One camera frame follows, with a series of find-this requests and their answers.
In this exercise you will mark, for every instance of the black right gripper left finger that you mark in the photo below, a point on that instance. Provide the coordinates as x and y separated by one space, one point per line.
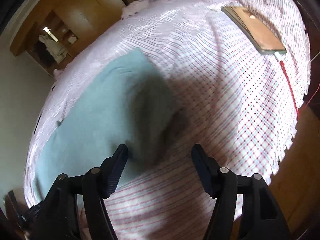
58 216

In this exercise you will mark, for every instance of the light teal pants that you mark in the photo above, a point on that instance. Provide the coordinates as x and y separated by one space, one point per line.
127 103

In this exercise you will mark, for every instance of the dark hanging garment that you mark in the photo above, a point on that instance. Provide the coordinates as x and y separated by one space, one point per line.
43 54

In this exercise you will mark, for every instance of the pink checked bed sheet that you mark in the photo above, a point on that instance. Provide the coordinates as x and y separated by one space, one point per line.
238 104

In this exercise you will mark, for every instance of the beige hanging jacket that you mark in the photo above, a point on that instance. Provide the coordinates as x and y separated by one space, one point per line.
58 51

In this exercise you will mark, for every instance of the smartphone with gold case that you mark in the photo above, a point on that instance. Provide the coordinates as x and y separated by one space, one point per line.
262 38

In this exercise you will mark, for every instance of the wooden wardrobe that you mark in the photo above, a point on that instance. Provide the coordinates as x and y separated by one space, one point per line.
75 24

